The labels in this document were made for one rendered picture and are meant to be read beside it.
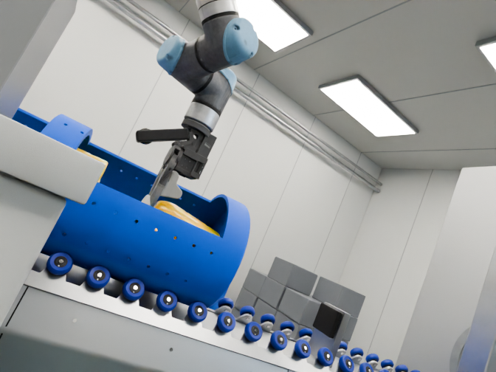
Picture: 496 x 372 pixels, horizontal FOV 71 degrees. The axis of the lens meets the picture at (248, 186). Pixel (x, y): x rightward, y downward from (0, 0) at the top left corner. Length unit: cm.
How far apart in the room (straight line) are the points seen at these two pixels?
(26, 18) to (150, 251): 47
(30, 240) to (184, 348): 55
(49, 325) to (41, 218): 46
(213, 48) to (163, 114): 375
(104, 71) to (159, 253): 375
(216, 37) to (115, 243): 44
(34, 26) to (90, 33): 406
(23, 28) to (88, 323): 54
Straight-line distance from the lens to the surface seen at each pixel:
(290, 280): 402
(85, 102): 429
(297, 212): 541
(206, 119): 81
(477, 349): 101
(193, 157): 79
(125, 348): 79
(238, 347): 88
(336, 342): 110
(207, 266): 77
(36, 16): 41
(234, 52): 69
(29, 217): 34
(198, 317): 82
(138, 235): 73
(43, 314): 77
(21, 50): 40
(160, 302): 79
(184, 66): 77
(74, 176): 32
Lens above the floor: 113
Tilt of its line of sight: 9 degrees up
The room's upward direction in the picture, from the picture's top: 24 degrees clockwise
